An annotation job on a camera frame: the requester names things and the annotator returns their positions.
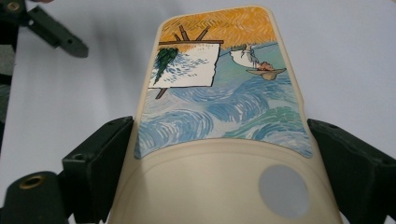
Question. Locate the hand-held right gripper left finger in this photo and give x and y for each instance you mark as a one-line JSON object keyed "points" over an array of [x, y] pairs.
{"points": [[93, 168]]}

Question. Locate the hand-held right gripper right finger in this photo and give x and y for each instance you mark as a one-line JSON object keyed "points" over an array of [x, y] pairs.
{"points": [[358, 174]]}

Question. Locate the beige painted phone case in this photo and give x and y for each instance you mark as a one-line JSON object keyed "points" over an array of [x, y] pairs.
{"points": [[218, 109]]}

